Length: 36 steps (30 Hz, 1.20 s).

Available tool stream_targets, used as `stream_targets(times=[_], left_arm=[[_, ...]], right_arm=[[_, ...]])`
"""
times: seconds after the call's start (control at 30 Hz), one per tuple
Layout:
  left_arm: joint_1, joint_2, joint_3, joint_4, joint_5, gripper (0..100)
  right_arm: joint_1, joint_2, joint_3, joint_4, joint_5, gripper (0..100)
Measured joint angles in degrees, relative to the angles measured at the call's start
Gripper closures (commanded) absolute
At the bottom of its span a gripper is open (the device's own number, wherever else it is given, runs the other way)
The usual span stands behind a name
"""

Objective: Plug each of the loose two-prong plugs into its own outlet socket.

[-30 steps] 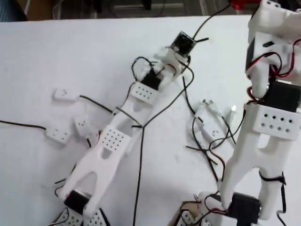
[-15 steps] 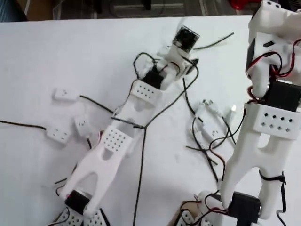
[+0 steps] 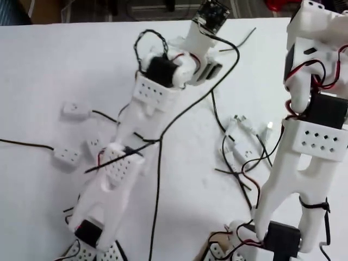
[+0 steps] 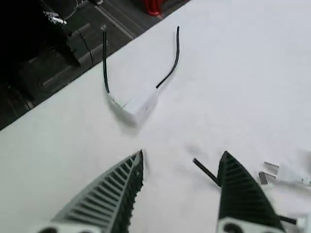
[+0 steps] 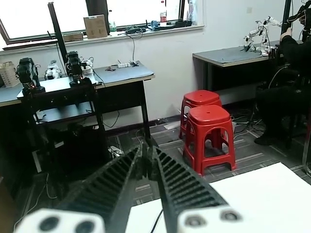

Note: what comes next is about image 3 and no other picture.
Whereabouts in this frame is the white two-prong plug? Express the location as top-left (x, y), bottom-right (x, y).
top-left (227, 115), bottom-right (256, 135)
top-left (262, 122), bottom-right (274, 140)

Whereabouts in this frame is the white outlet socket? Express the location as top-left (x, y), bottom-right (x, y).
top-left (60, 101), bottom-right (92, 121)
top-left (51, 146), bottom-right (82, 167)
top-left (86, 138), bottom-right (103, 156)
top-left (229, 143), bottom-right (259, 173)

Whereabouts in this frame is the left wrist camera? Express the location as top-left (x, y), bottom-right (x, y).
top-left (192, 0), bottom-right (232, 35)

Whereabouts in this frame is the black cable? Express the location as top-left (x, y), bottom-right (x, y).
top-left (147, 31), bottom-right (241, 261)

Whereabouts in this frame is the thin black wire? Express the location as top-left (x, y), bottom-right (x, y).
top-left (0, 138), bottom-right (54, 151)
top-left (84, 151), bottom-right (144, 174)
top-left (221, 129), bottom-right (273, 175)
top-left (214, 167), bottom-right (253, 212)
top-left (90, 109), bottom-right (122, 125)
top-left (219, 26), bottom-right (257, 53)
top-left (210, 91), bottom-right (228, 134)

